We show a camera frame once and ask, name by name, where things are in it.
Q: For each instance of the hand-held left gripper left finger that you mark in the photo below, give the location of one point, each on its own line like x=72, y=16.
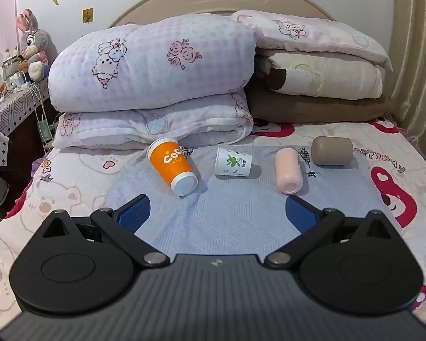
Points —
x=135, y=215

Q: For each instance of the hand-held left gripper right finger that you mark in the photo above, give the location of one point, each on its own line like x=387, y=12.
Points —
x=300, y=215

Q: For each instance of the pink plastic cup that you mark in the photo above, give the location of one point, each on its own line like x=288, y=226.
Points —
x=288, y=170

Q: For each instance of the orange paper cup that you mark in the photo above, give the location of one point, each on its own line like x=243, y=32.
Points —
x=170, y=166

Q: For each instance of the taupe plastic cup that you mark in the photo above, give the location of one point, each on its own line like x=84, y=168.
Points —
x=332, y=151

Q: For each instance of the white printed paper cup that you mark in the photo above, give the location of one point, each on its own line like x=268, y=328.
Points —
x=232, y=163

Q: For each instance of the light blue textured mat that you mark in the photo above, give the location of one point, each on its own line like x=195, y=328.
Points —
x=234, y=207

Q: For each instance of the white heart print folded blanket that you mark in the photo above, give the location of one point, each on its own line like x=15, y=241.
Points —
x=149, y=124

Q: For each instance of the brown folded blanket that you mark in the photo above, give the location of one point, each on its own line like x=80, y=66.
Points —
x=323, y=110

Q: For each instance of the green face mask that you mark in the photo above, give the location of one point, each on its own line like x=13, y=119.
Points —
x=47, y=131

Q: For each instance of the cream folded blanket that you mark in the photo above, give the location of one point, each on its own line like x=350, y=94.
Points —
x=348, y=78

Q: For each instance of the pink checked folded quilt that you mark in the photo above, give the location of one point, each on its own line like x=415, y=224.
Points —
x=152, y=60

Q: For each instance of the bedside table with patterned cloth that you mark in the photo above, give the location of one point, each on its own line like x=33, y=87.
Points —
x=10, y=113

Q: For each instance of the pink bear print pillow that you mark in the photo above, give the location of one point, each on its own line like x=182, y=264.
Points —
x=323, y=35

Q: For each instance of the beige curtain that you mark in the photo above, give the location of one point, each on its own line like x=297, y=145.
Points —
x=420, y=60

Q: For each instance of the grey plush rabbit toy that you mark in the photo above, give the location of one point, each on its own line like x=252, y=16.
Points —
x=32, y=48

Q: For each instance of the yellow wall hook sticker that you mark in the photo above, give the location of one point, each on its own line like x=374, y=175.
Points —
x=87, y=15

